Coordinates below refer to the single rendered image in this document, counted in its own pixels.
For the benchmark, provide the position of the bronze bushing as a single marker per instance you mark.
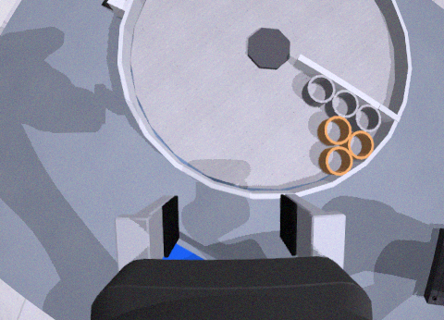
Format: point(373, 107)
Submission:
point(345, 131)
point(346, 162)
point(367, 144)

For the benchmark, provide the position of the grey metal ring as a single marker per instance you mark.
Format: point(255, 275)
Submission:
point(373, 116)
point(326, 83)
point(351, 100)

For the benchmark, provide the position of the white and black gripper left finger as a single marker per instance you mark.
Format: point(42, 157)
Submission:
point(152, 233)

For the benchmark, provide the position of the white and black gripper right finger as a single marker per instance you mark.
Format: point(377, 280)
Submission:
point(307, 230)

